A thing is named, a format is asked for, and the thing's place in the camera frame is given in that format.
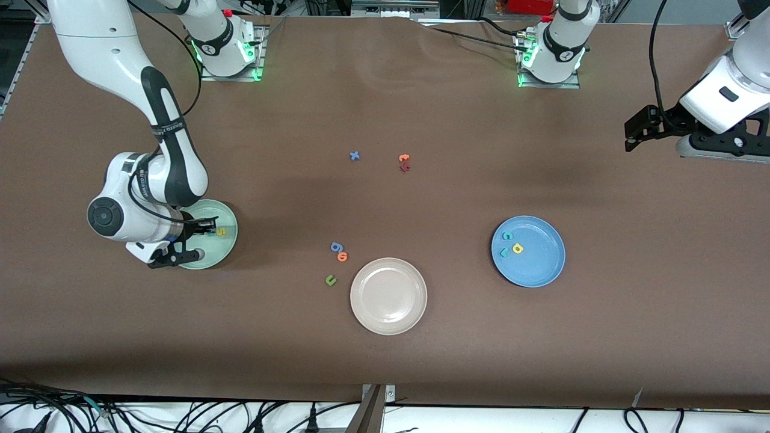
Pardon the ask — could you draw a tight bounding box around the green plate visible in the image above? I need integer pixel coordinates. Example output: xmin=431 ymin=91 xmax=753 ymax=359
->
xmin=174 ymin=199 xmax=239 ymax=270

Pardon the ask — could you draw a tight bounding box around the red box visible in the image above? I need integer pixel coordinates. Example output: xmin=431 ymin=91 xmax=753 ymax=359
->
xmin=508 ymin=0 xmax=554 ymax=16

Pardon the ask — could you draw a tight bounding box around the blue plate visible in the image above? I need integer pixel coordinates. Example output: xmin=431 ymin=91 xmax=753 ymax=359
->
xmin=491 ymin=215 xmax=566 ymax=288

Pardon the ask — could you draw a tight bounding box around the beige plate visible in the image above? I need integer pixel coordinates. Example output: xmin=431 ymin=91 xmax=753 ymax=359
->
xmin=350 ymin=257 xmax=428 ymax=336

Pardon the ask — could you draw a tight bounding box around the brown table cover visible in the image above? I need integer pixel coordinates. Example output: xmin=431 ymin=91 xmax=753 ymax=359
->
xmin=0 ymin=9 xmax=770 ymax=410

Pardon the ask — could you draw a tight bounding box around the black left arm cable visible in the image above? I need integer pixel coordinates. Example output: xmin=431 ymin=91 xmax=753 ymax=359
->
xmin=648 ymin=0 xmax=682 ymax=118

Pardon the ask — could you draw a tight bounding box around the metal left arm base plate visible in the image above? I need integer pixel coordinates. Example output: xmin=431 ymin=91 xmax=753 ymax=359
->
xmin=514 ymin=30 xmax=581 ymax=90

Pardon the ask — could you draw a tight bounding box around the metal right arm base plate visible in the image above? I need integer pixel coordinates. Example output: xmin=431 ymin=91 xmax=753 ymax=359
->
xmin=200 ymin=24 xmax=266 ymax=82

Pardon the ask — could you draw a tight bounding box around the black base cable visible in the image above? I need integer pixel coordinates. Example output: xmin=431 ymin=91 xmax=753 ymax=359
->
xmin=421 ymin=18 xmax=533 ymax=54

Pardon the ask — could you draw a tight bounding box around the metal table edge bracket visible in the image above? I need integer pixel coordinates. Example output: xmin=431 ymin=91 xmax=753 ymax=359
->
xmin=346 ymin=384 xmax=396 ymax=433

